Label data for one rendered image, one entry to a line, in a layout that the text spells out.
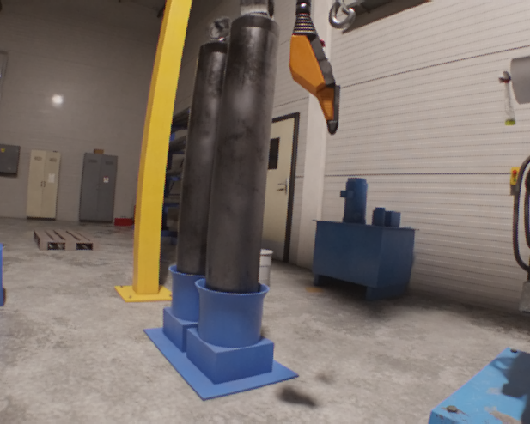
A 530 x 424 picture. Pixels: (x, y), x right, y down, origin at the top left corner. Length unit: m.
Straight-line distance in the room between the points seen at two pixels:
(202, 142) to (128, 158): 9.23
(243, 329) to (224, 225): 0.40
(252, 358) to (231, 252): 0.43
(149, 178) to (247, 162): 1.28
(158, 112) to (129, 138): 8.33
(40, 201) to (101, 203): 1.73
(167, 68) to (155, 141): 0.56
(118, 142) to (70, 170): 1.68
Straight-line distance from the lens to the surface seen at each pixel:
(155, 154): 2.48
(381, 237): 2.87
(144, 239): 2.46
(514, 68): 2.12
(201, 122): 1.60
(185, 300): 1.59
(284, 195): 4.93
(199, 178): 1.55
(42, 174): 9.91
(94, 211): 10.01
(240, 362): 1.37
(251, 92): 1.34
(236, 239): 1.27
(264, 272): 2.98
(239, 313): 1.30
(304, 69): 0.94
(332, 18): 1.15
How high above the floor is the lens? 0.67
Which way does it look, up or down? 1 degrees down
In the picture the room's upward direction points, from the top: 5 degrees clockwise
